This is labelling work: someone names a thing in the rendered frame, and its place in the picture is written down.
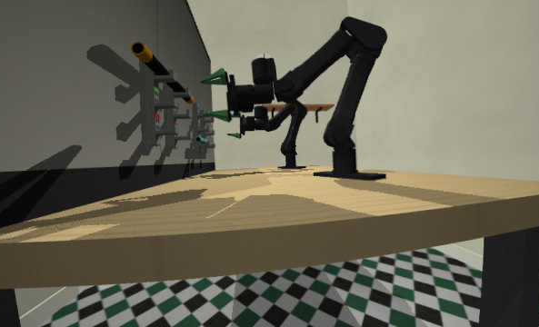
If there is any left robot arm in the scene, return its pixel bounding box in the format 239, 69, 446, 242
252, 16, 387, 181

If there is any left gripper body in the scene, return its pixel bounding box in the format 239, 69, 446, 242
225, 72, 255, 121

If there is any black bar with yellow end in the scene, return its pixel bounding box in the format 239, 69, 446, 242
131, 42, 194, 104

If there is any grey metal bar with teal ends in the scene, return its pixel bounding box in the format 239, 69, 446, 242
195, 136, 207, 144

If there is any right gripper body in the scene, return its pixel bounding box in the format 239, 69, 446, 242
239, 112, 245, 138

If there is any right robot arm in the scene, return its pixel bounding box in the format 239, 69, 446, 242
243, 100, 307, 169

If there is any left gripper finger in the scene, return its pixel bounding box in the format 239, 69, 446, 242
203, 110, 230, 123
200, 68, 227, 85

